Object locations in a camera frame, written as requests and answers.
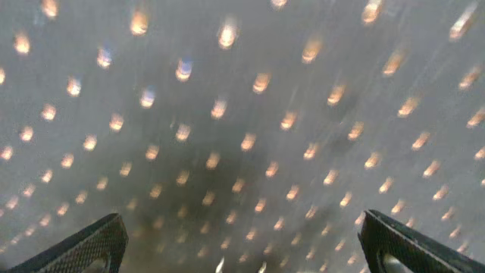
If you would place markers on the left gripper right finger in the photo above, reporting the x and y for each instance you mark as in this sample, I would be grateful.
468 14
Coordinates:
401 239

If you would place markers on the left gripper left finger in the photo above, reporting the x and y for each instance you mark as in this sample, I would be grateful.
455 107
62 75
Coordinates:
91 242

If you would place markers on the black pegboard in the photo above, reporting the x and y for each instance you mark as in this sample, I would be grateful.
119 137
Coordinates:
242 113

